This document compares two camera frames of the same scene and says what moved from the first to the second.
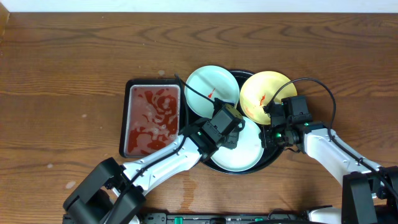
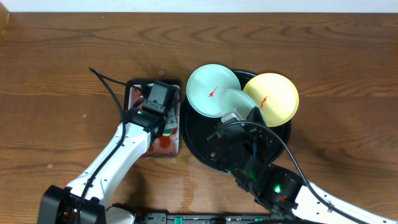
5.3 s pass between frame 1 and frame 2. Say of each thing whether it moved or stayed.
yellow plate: stayed
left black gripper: moved
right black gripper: moved
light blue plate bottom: moved
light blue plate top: stayed
